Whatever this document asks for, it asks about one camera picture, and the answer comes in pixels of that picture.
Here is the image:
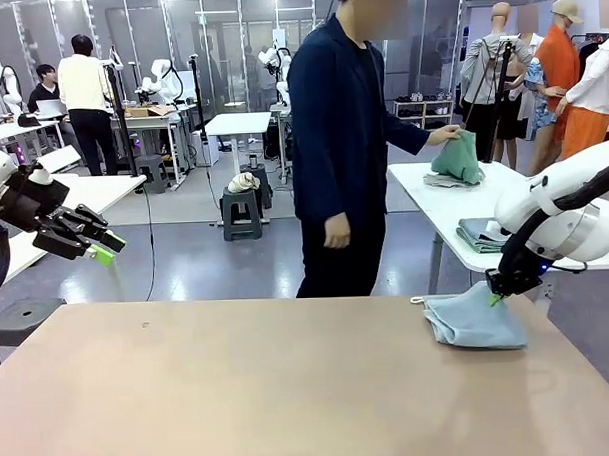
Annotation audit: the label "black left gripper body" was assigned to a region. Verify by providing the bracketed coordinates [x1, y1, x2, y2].
[1, 165, 71, 233]

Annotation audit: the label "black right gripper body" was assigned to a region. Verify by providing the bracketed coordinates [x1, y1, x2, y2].
[484, 265, 544, 298]

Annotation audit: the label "blue-grey towel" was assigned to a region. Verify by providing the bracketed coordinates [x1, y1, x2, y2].
[409, 278, 530, 354]

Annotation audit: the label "person's left forearm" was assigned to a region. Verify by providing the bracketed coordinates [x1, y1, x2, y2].
[384, 114, 432, 159]

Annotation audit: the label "person's right forearm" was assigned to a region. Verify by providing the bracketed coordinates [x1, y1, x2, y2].
[318, 175, 353, 221]

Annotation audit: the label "person's left hand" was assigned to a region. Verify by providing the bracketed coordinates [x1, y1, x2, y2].
[425, 125, 463, 148]

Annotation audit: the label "person's right hand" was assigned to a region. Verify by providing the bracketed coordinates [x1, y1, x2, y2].
[322, 213, 352, 249]

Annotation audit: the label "pale green towel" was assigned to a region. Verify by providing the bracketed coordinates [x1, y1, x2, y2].
[456, 216, 510, 256]

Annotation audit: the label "white office desk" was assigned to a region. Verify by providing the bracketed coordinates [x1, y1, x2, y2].
[110, 110, 190, 189]
[0, 118, 66, 175]

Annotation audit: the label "grey plastic stool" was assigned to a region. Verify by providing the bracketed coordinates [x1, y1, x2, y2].
[239, 161, 274, 211]
[220, 184, 265, 242]
[135, 153, 170, 195]

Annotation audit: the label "black round stool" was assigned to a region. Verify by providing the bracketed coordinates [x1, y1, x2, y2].
[0, 296, 70, 370]

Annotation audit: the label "silver laptop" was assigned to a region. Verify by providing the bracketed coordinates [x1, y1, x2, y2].
[35, 98, 72, 120]

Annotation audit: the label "seated person in black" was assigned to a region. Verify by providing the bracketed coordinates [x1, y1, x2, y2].
[26, 63, 86, 164]

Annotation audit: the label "person in cream sweater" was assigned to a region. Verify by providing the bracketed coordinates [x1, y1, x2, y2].
[56, 33, 119, 177]

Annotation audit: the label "open cardboard box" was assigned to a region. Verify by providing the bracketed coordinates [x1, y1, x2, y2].
[123, 104, 175, 119]

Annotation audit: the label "beige cloth bundle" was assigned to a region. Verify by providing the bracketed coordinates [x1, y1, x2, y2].
[226, 171, 262, 195]

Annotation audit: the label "white standing desk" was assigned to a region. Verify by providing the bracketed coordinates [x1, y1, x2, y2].
[203, 111, 276, 227]

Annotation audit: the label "wooden shoe shelf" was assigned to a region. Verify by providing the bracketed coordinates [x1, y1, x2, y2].
[392, 97, 456, 136]

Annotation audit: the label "figure in blue floral dress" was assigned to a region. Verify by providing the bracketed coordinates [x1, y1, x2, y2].
[514, 3, 558, 141]

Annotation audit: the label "mannequin white top orange trousers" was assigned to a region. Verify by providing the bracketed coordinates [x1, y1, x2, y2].
[552, 31, 609, 163]

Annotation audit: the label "mannequin in grey shirt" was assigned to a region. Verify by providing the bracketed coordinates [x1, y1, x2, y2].
[457, 0, 538, 166]

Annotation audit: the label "mannequin in orange jacket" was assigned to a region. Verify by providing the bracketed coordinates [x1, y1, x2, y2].
[521, 0, 589, 176]

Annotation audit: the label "person in navy jacket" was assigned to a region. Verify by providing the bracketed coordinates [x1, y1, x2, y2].
[284, 0, 468, 299]

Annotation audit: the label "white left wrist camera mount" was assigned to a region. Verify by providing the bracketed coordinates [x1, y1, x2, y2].
[28, 144, 83, 188]

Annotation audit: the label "black right arm hose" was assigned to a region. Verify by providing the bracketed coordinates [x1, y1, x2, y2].
[494, 159, 609, 282]

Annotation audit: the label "black camera tripod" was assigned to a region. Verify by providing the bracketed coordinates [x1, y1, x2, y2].
[452, 33, 526, 164]
[105, 43, 140, 179]
[187, 53, 208, 136]

